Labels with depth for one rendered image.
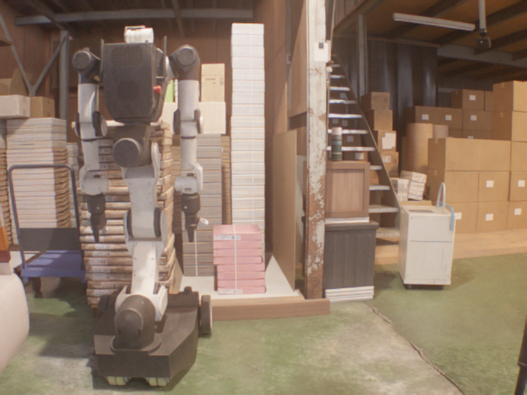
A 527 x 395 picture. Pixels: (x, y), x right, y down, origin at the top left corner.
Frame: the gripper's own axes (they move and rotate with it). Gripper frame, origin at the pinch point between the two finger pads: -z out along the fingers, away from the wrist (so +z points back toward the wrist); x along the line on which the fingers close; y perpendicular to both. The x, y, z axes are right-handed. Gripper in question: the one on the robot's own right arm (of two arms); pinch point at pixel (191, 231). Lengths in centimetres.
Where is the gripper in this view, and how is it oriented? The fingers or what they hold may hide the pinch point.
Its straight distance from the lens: 186.0
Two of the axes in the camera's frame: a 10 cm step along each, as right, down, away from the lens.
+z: 0.2, -9.5, -3.2
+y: -10.0, 0.1, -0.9
